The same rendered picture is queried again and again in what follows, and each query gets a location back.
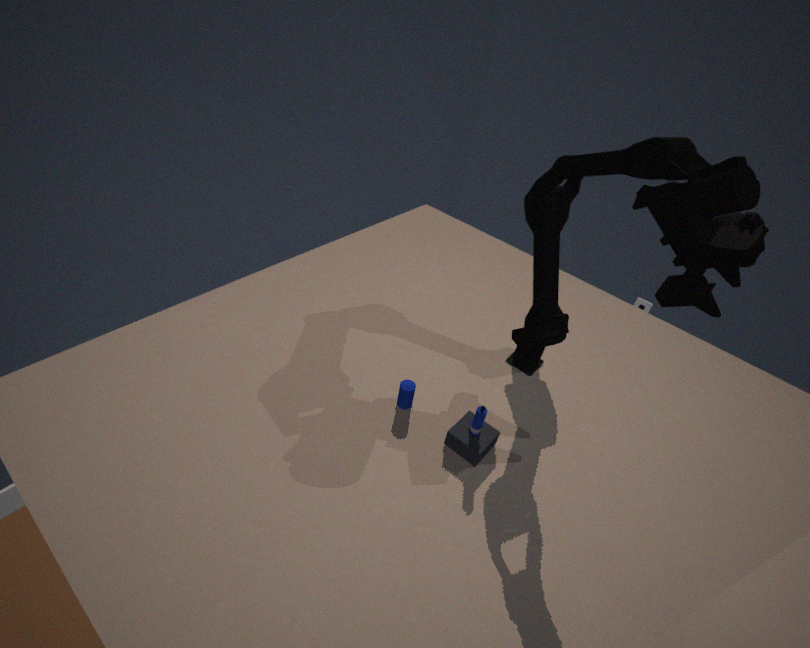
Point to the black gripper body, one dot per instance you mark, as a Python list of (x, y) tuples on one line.
[(690, 288)]

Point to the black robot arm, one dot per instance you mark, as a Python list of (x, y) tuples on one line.
[(728, 187)]

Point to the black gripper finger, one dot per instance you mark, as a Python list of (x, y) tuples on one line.
[(708, 303), (731, 273)]

